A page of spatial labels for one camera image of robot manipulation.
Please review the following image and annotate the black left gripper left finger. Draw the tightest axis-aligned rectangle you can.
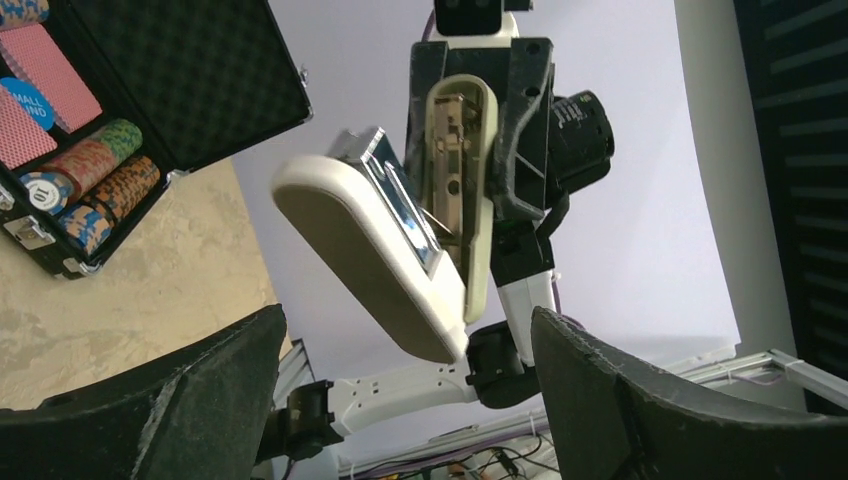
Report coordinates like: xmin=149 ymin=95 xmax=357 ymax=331
xmin=1 ymin=304 xmax=286 ymax=479

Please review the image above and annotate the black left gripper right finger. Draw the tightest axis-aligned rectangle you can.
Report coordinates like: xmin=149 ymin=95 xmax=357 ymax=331
xmin=531 ymin=307 xmax=847 ymax=479

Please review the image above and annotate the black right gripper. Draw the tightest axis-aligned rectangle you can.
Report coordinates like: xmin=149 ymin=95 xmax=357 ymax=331
xmin=405 ymin=37 xmax=600 ymax=221

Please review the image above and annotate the beige green stapler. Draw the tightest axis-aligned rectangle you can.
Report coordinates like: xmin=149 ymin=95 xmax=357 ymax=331
xmin=271 ymin=74 xmax=498 ymax=364

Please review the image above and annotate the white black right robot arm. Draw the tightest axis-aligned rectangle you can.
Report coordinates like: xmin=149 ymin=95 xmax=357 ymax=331
xmin=257 ymin=35 xmax=615 ymax=461

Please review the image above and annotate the black poker chip case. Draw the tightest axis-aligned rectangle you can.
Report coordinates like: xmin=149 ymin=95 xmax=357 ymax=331
xmin=1 ymin=1 xmax=312 ymax=279

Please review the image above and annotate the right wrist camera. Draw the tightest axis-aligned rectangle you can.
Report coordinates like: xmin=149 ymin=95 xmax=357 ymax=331
xmin=421 ymin=0 xmax=534 ymax=49

